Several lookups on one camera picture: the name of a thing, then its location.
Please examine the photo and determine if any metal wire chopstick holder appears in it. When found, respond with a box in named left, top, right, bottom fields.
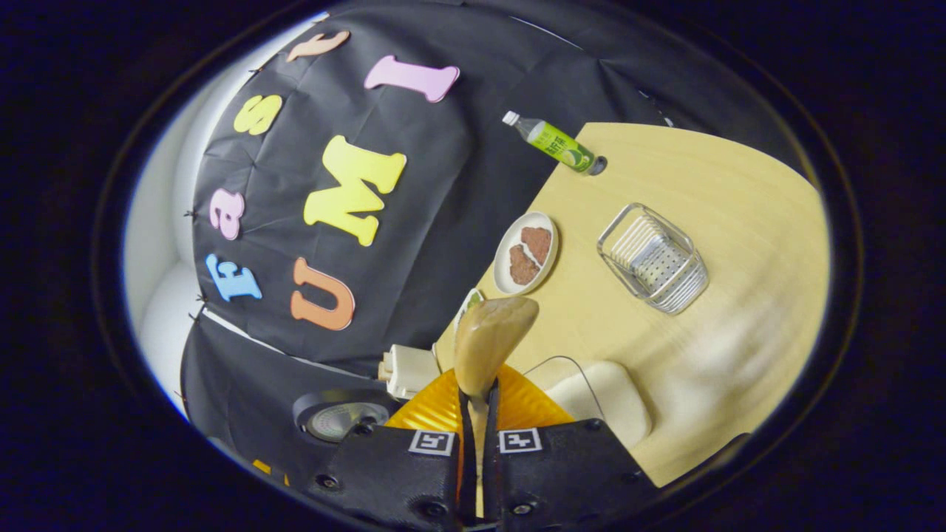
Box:
left=596, top=202, right=711, bottom=316

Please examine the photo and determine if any brown meat piece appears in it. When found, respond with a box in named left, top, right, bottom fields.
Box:
left=508, top=244, right=541, bottom=287
left=520, top=226, right=554, bottom=267

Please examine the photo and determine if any green label drink bottle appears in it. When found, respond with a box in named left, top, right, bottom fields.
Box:
left=502, top=111, right=609, bottom=177

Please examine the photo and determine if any small divided grain dish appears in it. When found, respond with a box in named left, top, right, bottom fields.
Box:
left=454, top=288, right=487, bottom=335

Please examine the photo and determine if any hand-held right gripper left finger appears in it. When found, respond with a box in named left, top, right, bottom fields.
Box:
left=310, top=366, right=478, bottom=530

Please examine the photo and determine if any wooden spoon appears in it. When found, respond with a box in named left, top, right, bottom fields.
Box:
left=452, top=296, right=541, bottom=518

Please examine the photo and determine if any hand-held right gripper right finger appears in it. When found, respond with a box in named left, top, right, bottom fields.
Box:
left=482, top=364, right=660, bottom=531

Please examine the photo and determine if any round white plate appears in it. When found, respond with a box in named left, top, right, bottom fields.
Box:
left=493, top=211, right=560, bottom=297

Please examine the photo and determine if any dark grey rice cooker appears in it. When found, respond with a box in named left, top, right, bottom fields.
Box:
left=293, top=387, right=401, bottom=445

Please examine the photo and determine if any white toaster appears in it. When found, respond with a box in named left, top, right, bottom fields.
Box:
left=378, top=344, right=443, bottom=402

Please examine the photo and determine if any clear plastic container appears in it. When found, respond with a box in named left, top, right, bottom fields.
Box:
left=523, top=355, right=656, bottom=451

